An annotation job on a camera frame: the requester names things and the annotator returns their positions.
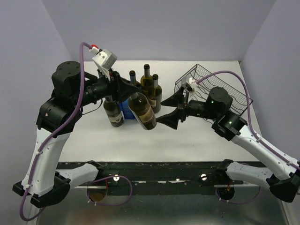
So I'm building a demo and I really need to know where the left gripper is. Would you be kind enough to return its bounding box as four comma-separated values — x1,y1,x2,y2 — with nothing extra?
72,66,140,108

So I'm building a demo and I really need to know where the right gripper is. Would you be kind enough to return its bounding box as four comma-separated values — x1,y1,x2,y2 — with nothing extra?
156,85,219,129

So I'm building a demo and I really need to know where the green wine bottle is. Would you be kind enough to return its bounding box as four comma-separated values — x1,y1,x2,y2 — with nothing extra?
103,97,124,127
148,74,162,113
128,92,157,130

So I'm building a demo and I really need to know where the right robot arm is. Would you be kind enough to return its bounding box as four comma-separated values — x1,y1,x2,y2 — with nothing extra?
157,87,300,203

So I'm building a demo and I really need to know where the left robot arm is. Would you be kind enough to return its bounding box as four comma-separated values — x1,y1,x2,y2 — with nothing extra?
13,61,104,209

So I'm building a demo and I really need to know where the dark green bottle left rear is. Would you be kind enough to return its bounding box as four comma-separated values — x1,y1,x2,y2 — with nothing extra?
129,70,141,87

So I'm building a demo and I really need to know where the rear tall green bottle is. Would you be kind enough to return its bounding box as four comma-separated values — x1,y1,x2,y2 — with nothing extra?
140,64,153,96

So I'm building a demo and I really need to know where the short blue glass bottle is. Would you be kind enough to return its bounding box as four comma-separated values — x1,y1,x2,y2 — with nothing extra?
119,99,135,120

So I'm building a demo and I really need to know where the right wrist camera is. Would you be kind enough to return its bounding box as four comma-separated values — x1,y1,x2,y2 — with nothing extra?
183,77,197,95

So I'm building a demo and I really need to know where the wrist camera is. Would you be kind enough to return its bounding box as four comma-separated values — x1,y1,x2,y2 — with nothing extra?
92,49,117,70
183,77,197,95

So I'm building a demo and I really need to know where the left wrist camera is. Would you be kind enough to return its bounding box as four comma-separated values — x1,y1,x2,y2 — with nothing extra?
92,49,117,70

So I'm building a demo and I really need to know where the black wire wine rack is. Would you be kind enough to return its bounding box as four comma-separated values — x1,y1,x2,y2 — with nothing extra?
174,64,248,118

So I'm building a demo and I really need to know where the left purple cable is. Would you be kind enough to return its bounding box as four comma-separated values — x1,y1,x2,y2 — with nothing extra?
20,42,94,222

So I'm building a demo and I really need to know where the purple cable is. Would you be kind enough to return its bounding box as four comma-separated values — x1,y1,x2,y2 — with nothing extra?
196,70,300,172
20,42,94,222

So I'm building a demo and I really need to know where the black mounting base plate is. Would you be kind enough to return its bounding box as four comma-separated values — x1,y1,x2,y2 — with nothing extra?
56,161,249,196

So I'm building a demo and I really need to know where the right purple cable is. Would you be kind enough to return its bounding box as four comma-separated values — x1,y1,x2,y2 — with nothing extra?
196,70,300,172

